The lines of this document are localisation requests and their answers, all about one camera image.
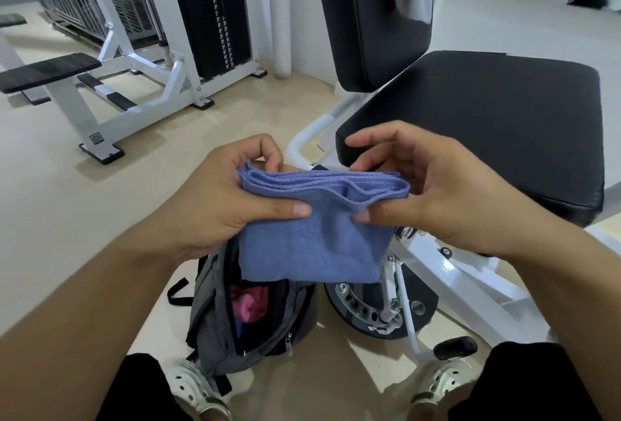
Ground person's right hand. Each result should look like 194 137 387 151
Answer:
345 120 566 259

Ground person's left hand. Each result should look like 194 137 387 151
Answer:
133 134 312 264

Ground pink towel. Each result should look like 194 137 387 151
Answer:
230 284 270 325

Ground blue towel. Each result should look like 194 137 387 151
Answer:
236 159 411 286

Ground grey backpack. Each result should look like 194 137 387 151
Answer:
167 236 320 397

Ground person's left forearm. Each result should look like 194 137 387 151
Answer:
0 231 190 421

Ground person's white left shoe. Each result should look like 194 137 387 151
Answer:
164 360 234 421

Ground person's white shoe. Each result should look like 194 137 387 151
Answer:
164 360 234 421
409 358 479 409

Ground person's white right shoe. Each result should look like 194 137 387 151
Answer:
409 358 479 409

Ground person's black shorts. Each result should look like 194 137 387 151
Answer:
96 341 602 421

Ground black seat pad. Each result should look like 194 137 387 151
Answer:
335 50 605 228

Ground white lever with black grip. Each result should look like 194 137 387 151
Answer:
391 258 479 364

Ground black weight stack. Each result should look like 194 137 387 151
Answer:
174 0 252 82

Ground black backrest pad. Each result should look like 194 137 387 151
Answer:
310 0 434 94

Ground white vertical pipe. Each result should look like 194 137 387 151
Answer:
267 0 292 81

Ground white weight machine frame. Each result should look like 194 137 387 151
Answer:
19 0 268 165

